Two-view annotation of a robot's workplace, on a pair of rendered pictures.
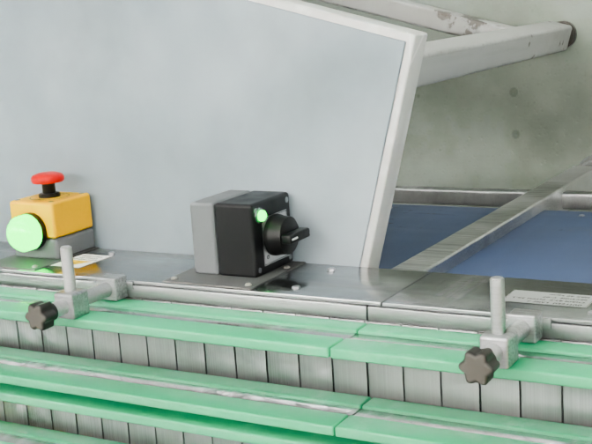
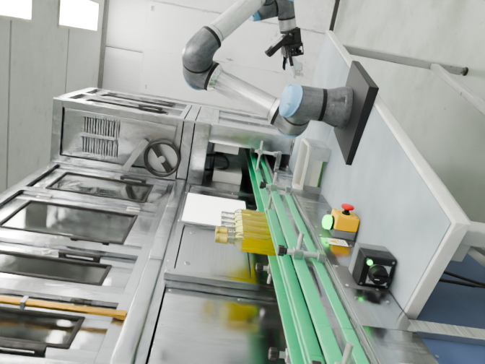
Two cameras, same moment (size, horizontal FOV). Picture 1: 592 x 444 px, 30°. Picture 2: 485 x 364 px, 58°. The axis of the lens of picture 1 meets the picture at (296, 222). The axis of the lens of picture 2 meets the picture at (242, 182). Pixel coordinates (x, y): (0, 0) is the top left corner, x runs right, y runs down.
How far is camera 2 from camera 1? 65 cm
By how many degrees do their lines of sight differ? 52
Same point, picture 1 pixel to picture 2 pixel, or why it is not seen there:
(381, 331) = (346, 335)
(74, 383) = (289, 279)
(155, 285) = (330, 264)
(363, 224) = (410, 292)
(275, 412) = (307, 334)
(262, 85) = (408, 211)
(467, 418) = not seen: outside the picture
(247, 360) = not seen: hidden behind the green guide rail
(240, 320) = (327, 295)
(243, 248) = (358, 271)
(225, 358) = not seen: hidden behind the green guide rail
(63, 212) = (342, 222)
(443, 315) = (369, 348)
